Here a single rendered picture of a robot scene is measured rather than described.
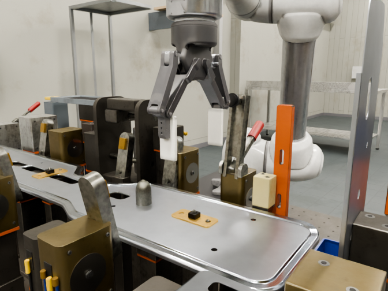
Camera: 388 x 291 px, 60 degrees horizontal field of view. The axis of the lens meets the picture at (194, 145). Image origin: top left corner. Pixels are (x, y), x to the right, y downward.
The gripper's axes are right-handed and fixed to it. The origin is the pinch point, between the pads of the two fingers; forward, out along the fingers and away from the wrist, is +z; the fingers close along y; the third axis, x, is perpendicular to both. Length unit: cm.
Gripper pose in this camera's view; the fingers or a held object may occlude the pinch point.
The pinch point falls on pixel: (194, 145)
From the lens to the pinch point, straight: 58.4
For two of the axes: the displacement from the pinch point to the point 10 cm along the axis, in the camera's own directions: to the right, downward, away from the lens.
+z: 0.0, 9.8, 2.1
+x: 8.1, 1.3, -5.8
